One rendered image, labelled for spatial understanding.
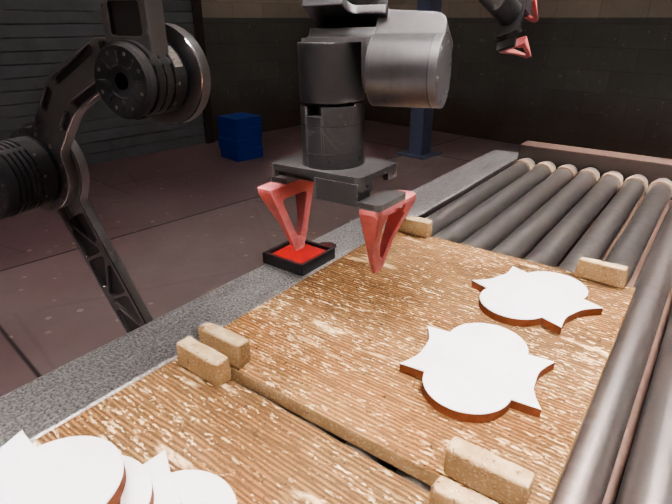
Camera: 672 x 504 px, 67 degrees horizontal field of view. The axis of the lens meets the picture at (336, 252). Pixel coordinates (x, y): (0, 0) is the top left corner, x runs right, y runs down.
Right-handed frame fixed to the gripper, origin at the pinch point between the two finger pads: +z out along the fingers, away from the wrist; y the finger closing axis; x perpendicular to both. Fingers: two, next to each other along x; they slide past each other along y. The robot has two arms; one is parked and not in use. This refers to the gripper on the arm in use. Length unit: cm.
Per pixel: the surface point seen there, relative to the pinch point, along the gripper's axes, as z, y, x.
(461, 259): 9.5, -3.5, -24.5
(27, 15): -32, 436, -182
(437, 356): 8.4, -11.3, -0.7
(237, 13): -32, 410, -388
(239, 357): 7.7, 3.6, 10.9
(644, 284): 11.8, -25.0, -35.0
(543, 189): 12, -2, -70
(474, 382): 8.5, -15.6, 0.9
